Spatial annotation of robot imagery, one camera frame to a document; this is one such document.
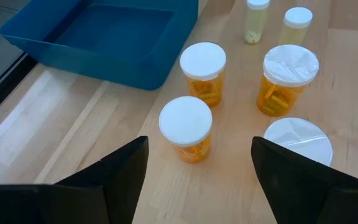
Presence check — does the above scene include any clear vial white cap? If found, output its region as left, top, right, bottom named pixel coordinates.
left=244, top=0, right=271, bottom=45

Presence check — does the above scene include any black metal table frame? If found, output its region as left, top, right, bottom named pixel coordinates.
left=0, top=52, right=39, bottom=125

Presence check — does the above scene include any orange pill bottle white lid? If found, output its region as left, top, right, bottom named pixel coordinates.
left=158, top=95, right=213, bottom=164
left=179, top=42, right=227, bottom=108

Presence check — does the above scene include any orange pill bottle taped lid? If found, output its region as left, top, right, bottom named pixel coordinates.
left=256, top=44, right=320, bottom=118
left=262, top=117, right=334, bottom=169

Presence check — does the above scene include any small yellow pill bottle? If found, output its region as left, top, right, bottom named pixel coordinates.
left=278, top=6, right=314, bottom=47

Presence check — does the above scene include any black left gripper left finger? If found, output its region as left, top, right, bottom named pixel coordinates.
left=0, top=136, right=150, bottom=224

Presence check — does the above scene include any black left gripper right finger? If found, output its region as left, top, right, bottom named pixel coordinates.
left=250, top=136, right=358, bottom=224

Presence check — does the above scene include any blue plastic bin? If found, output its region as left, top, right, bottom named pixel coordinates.
left=0, top=0, right=200, bottom=91

